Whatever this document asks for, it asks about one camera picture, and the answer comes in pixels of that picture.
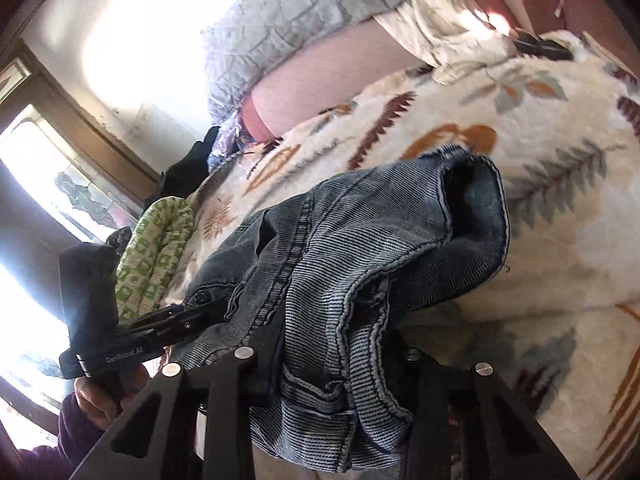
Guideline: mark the cream leaf pattern fleece blanket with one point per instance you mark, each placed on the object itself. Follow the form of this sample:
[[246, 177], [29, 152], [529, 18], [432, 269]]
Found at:
[[559, 322]]

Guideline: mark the black rhinestone slipper right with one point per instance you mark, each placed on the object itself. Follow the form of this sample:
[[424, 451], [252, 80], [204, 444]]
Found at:
[[554, 51]]

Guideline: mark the person left hand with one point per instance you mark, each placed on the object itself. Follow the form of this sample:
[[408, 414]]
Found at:
[[100, 408]]

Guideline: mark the black rhinestone slipper left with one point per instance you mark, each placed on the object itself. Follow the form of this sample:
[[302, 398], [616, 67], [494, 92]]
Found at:
[[529, 44]]

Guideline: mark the cream crumpled cloth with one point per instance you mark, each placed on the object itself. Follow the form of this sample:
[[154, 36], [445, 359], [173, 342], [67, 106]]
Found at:
[[454, 37]]

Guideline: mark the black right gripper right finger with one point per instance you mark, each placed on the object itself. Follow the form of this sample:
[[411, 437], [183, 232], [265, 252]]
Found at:
[[499, 438]]

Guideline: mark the pink bed sheet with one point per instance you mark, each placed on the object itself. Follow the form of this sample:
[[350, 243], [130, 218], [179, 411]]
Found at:
[[320, 77]]

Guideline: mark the green white patterned quilt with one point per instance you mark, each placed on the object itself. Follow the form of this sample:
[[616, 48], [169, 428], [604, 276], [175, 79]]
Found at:
[[151, 257]]

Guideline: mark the brown cushion with lace trim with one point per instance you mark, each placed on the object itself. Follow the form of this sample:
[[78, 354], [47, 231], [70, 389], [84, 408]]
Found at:
[[612, 64]]

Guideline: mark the black clothing pile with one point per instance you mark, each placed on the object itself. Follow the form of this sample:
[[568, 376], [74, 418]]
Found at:
[[185, 176]]

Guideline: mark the red upholstered headboard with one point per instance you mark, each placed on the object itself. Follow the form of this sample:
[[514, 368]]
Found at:
[[610, 22]]

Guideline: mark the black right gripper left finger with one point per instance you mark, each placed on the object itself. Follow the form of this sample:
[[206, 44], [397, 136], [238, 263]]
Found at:
[[193, 424]]

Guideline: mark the blue grey denim pants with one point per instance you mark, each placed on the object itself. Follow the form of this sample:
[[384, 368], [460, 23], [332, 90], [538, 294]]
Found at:
[[345, 261]]

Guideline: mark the window with wooden frame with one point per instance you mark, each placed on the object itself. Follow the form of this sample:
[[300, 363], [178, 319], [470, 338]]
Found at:
[[64, 180]]

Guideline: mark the purple plastic bag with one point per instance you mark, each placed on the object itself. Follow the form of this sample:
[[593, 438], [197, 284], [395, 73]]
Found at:
[[232, 136]]

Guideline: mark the black rhinestone slipper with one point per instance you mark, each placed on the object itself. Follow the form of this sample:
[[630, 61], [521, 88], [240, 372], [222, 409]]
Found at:
[[554, 51], [529, 44]]

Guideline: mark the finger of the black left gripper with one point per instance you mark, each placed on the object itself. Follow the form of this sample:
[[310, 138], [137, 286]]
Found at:
[[173, 324]]

